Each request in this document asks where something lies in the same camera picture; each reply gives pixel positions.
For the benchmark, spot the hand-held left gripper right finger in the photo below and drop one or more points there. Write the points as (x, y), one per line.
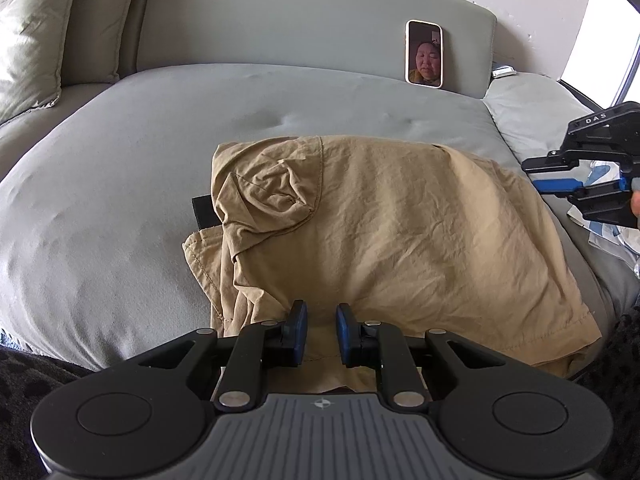
(342, 330)

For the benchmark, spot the small white box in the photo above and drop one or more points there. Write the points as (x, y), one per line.
(502, 72)

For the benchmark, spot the grey sofa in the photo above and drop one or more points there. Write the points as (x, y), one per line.
(125, 185)

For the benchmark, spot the grey bed pillow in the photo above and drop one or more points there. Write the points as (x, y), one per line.
(530, 115)

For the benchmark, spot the light grey throw pillow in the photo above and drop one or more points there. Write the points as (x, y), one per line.
(30, 45)

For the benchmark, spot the grey sofa back cushion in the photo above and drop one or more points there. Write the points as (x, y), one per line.
(100, 15)

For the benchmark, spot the white and blue cloth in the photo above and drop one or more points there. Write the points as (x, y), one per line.
(612, 245)

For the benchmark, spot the dark spotted cloth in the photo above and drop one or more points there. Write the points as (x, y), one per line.
(615, 350)
(25, 410)

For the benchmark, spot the tan pants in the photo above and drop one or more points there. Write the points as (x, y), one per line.
(400, 220)

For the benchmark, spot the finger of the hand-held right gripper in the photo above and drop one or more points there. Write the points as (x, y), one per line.
(605, 205)
(560, 186)

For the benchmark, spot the white-cased smartphone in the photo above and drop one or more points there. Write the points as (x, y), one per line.
(424, 55)

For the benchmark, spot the bright window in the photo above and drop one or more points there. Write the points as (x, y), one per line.
(610, 25)

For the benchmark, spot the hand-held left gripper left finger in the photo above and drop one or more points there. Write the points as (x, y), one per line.
(300, 327)

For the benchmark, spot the person's right hand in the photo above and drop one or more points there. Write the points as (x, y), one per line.
(636, 210)

